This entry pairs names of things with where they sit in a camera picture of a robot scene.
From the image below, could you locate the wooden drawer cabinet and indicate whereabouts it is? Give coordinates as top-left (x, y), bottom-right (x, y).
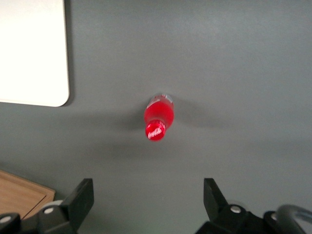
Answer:
top-left (0, 169), bottom-right (56, 220)

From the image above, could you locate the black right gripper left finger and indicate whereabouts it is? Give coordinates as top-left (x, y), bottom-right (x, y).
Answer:
top-left (0, 178), bottom-right (95, 234)

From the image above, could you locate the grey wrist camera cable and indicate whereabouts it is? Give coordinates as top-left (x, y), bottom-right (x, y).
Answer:
top-left (274, 204), bottom-right (312, 234)

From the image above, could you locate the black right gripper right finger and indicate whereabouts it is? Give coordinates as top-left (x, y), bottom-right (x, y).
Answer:
top-left (195, 177), bottom-right (281, 234)

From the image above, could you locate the white rectangular tray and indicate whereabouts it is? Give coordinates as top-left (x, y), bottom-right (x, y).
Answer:
top-left (0, 0), bottom-right (70, 108)

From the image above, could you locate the red coke bottle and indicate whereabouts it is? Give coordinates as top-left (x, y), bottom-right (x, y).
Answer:
top-left (143, 92), bottom-right (175, 142)

